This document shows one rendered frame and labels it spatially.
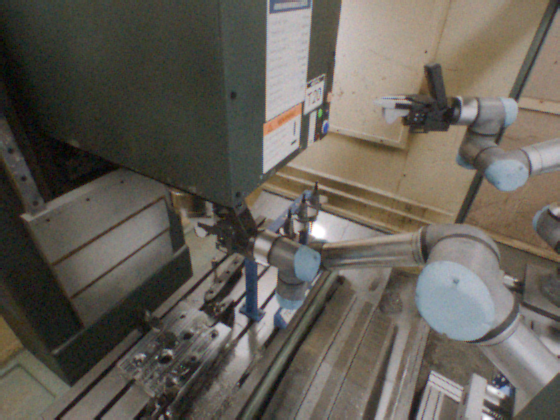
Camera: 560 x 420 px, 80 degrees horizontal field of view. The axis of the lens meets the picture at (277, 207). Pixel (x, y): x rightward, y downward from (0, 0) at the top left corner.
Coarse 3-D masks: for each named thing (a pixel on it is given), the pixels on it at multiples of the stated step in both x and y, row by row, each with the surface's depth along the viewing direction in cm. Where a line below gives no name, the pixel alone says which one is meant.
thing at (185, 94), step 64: (0, 0) 68; (64, 0) 58; (128, 0) 51; (192, 0) 45; (256, 0) 50; (320, 0) 67; (64, 64) 67; (128, 64) 58; (192, 64) 50; (256, 64) 55; (320, 64) 76; (64, 128) 80; (128, 128) 66; (192, 128) 57; (256, 128) 61; (320, 128) 89; (192, 192) 66
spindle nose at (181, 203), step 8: (168, 192) 79; (176, 192) 77; (168, 200) 81; (176, 200) 78; (184, 200) 77; (192, 200) 77; (200, 200) 78; (176, 208) 80; (184, 208) 79; (192, 208) 79; (200, 208) 79; (208, 208) 80; (216, 208) 81; (184, 216) 80; (192, 216) 80; (200, 216) 80; (208, 216) 82
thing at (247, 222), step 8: (232, 208) 78; (240, 208) 79; (248, 208) 82; (232, 216) 80; (240, 216) 80; (248, 216) 82; (240, 224) 80; (248, 224) 81; (256, 224) 84; (240, 232) 81; (248, 232) 81
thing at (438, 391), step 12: (432, 372) 184; (432, 384) 178; (444, 384) 178; (456, 384) 179; (432, 396) 173; (444, 396) 175; (456, 396) 174; (420, 408) 168; (432, 408) 168; (444, 408) 170; (456, 408) 170
